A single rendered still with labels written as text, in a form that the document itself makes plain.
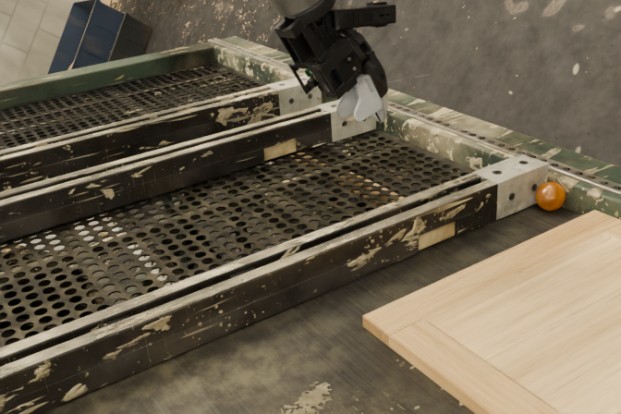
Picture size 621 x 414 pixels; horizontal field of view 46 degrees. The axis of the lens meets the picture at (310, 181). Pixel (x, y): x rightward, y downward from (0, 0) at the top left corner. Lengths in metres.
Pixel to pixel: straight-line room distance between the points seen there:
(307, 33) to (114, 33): 4.08
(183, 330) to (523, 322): 0.44
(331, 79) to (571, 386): 0.47
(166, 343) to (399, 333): 0.30
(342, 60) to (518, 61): 1.79
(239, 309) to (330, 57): 0.36
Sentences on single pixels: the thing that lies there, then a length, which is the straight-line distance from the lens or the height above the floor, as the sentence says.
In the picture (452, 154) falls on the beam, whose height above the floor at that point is 0.89.
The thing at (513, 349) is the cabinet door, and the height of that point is 1.20.
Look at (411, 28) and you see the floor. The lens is 3.10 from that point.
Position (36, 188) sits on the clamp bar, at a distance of 1.40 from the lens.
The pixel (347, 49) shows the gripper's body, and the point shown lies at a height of 1.44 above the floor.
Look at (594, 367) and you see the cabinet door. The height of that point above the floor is 1.16.
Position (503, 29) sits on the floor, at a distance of 2.79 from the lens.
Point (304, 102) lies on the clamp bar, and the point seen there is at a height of 0.94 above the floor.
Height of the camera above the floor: 2.01
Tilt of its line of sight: 39 degrees down
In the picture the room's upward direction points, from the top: 68 degrees counter-clockwise
